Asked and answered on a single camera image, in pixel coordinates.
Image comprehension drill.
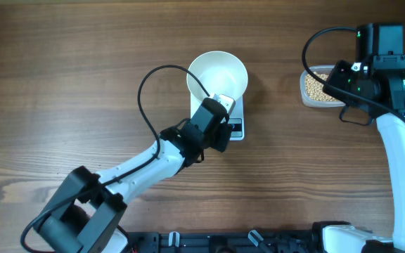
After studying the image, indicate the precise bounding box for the clear container of soybeans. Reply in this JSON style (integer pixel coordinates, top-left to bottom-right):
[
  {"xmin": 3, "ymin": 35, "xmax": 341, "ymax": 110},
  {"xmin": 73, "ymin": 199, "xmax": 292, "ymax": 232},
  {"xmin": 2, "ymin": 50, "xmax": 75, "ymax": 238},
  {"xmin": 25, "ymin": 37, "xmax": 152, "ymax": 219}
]
[{"xmin": 300, "ymin": 65, "xmax": 345, "ymax": 108}]

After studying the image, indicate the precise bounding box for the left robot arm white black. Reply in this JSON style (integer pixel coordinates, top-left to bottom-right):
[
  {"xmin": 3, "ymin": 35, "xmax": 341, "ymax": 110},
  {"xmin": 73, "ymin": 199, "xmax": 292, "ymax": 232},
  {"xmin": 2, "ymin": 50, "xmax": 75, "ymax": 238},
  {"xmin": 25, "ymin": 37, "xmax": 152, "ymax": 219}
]
[{"xmin": 20, "ymin": 95, "xmax": 236, "ymax": 253}]

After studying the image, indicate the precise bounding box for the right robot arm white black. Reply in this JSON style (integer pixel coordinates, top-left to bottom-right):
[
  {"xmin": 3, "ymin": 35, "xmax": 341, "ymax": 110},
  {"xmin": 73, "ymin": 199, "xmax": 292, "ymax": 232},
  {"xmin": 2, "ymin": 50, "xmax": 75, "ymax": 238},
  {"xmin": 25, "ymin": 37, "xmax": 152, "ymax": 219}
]
[{"xmin": 313, "ymin": 23, "xmax": 405, "ymax": 252}]

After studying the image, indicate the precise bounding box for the white digital kitchen scale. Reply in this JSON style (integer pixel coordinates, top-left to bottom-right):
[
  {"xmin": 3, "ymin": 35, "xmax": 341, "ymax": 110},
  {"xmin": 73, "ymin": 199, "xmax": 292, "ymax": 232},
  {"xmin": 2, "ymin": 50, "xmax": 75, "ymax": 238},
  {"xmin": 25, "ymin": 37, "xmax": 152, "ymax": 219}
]
[{"xmin": 190, "ymin": 94, "xmax": 245, "ymax": 141}]

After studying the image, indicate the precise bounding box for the white round bowl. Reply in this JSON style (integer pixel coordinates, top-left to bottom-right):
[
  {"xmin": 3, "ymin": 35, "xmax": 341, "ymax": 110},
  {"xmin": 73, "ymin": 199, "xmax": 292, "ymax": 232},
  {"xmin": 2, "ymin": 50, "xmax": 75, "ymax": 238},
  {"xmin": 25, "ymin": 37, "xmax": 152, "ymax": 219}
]
[{"xmin": 188, "ymin": 51, "xmax": 249, "ymax": 112}]

